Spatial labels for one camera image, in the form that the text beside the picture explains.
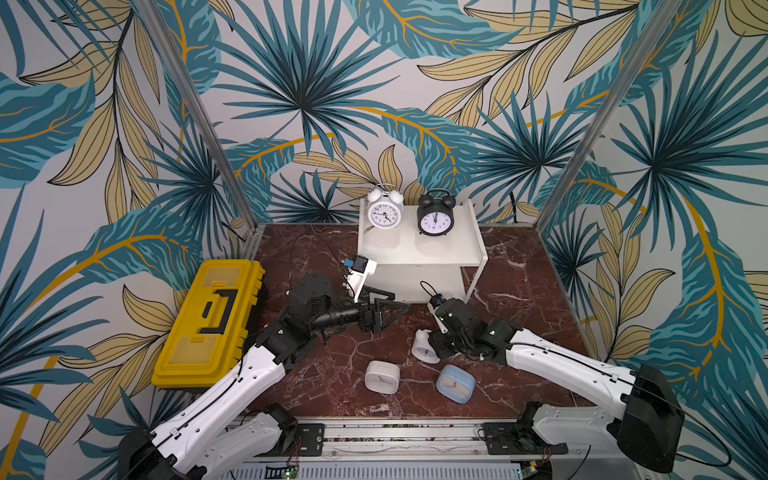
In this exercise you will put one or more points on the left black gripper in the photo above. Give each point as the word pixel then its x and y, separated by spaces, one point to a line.
pixel 376 322

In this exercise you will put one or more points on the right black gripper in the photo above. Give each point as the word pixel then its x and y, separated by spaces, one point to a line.
pixel 441 343

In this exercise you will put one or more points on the white matte twin-bell alarm clock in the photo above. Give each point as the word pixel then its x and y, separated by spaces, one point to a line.
pixel 422 349

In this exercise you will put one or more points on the white chrome twin-bell alarm clock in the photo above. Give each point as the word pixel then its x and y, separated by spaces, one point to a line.
pixel 385 206

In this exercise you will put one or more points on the black twin-bell alarm clock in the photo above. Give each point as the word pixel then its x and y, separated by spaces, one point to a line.
pixel 435 215

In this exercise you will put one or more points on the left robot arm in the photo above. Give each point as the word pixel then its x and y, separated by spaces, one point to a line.
pixel 196 443

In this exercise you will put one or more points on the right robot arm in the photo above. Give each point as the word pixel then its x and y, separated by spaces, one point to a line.
pixel 636 408

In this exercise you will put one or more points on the light blue square alarm clock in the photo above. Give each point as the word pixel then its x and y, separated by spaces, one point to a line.
pixel 456 384

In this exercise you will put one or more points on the white two-tier shelf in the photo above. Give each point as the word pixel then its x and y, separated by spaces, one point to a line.
pixel 451 264

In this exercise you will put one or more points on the white square alarm clock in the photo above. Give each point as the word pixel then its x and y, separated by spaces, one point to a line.
pixel 382 377

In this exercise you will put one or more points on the yellow plastic toolbox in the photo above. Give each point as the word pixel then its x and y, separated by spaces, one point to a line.
pixel 208 335

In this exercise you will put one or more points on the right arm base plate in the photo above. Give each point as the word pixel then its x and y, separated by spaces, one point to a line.
pixel 509 438

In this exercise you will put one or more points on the aluminium mounting rail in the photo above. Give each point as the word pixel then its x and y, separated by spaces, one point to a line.
pixel 379 448

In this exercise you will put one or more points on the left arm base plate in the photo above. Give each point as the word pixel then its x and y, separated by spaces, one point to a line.
pixel 303 439

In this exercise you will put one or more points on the left aluminium frame post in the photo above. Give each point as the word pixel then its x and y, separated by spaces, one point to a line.
pixel 160 34

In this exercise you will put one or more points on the aluminium frame post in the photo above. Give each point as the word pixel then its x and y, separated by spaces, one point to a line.
pixel 160 34
pixel 647 40

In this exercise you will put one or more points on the right aluminium frame post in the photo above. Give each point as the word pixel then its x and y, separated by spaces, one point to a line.
pixel 647 40

